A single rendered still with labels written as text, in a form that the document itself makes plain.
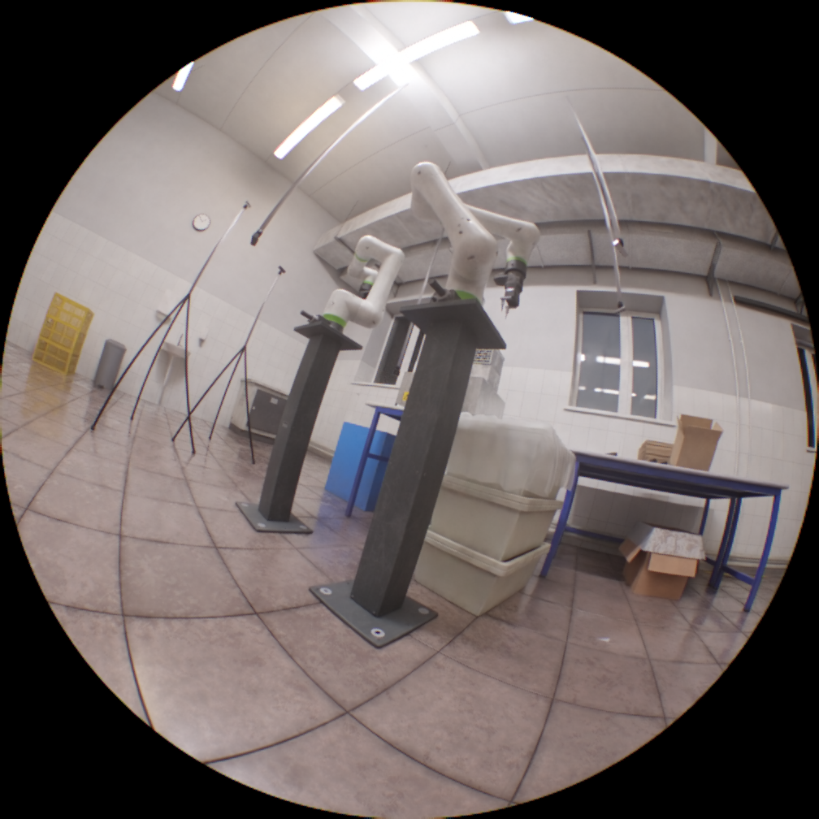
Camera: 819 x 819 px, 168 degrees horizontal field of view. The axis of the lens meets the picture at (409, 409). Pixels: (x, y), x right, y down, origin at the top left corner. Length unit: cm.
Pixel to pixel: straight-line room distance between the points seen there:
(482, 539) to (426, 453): 41
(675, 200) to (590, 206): 105
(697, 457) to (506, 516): 142
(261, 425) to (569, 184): 493
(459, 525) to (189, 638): 88
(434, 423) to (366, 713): 69
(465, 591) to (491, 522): 27
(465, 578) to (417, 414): 60
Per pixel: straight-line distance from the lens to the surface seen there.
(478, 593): 102
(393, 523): 76
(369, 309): 140
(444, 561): 107
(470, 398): 160
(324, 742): 57
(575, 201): 360
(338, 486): 228
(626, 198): 360
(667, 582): 199
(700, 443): 197
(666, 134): 448
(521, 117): 420
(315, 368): 127
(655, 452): 231
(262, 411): 420
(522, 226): 120
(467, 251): 81
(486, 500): 97
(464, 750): 63
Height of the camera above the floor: 50
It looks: 9 degrees up
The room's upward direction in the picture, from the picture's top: 16 degrees clockwise
